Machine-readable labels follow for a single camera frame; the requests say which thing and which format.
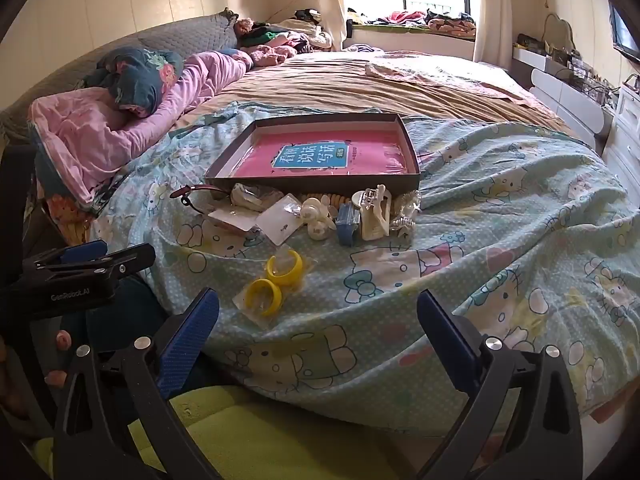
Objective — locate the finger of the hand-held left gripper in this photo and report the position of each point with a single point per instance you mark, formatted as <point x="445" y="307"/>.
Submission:
<point x="85" y="251"/>
<point x="132" y="259"/>

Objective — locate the person's left hand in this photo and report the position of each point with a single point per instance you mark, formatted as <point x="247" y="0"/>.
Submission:
<point x="62" y="341"/>

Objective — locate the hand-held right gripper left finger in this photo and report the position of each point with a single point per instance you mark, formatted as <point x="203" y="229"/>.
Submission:
<point x="190" y="340"/>

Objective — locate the cream curtain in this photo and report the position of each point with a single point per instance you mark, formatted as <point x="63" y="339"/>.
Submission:
<point x="330" y="0"/>
<point x="495" y="10"/>

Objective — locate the orange floral sheet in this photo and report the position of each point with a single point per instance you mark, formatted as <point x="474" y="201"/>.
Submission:
<point x="70" y="220"/>

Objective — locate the blue floral pillow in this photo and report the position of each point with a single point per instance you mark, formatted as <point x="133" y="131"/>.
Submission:
<point x="140" y="80"/>

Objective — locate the clear hair claw clip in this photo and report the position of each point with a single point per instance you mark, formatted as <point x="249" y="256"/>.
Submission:
<point x="404" y="222"/>

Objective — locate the small blue box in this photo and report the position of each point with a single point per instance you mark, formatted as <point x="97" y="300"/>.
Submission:
<point x="347" y="227"/>

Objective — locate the dark teal cloth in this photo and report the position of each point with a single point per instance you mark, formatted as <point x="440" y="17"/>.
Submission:
<point x="130" y="305"/>

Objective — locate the white and grey dresser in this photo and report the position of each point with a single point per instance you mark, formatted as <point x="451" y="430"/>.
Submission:
<point x="565" y="95"/>

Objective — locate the pile of clothes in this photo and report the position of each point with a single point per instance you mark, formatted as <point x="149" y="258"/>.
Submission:
<point x="280" y="40"/>

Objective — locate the white pearl hair clip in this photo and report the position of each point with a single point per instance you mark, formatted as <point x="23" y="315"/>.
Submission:
<point x="317" y="230"/>

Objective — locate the cream hair claw clip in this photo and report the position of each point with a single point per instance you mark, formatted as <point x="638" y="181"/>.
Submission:
<point x="375" y="220"/>

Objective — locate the white drawer cabinet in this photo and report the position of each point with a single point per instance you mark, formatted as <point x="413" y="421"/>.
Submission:
<point x="625" y="140"/>

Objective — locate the crumpled clear plastic packet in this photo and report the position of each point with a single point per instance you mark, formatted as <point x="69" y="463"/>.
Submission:
<point x="252" y="196"/>

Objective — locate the clothes on window sill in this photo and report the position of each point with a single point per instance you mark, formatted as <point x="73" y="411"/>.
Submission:
<point x="410" y="17"/>

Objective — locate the cloud shaped mirror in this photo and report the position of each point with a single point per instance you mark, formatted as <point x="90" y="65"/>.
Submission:
<point x="557" y="30"/>

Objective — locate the tan bedsheet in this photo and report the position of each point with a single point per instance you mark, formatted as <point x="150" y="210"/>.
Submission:
<point x="325" y="85"/>

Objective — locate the shallow dark cardboard box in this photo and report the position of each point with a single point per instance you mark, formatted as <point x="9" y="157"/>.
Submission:
<point x="310" y="185"/>

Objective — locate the grey quilted pillow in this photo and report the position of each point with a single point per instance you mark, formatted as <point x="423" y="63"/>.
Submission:
<point x="190" y="35"/>

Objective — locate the clutter on dresser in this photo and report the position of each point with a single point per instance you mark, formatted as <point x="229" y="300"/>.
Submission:
<point x="575" y="67"/>

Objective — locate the pink book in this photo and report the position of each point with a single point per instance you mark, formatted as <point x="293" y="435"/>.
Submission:
<point x="300" y="142"/>

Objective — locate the earring card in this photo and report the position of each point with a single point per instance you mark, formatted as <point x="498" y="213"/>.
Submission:
<point x="232" y="219"/>
<point x="282" y="222"/>

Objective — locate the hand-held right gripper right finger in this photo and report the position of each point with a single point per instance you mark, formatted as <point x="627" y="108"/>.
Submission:
<point x="450" y="335"/>

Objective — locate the cartoon cat printed blanket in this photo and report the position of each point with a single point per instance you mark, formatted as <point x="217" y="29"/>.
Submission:
<point x="450" y="260"/>

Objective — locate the pink quilt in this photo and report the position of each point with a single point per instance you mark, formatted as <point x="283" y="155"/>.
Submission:
<point x="100" y="135"/>

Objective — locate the pink lace cloth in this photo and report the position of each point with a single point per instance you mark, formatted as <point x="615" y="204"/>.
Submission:
<point x="450" y="77"/>

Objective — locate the black television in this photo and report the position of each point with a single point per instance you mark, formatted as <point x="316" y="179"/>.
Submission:
<point x="625" y="35"/>

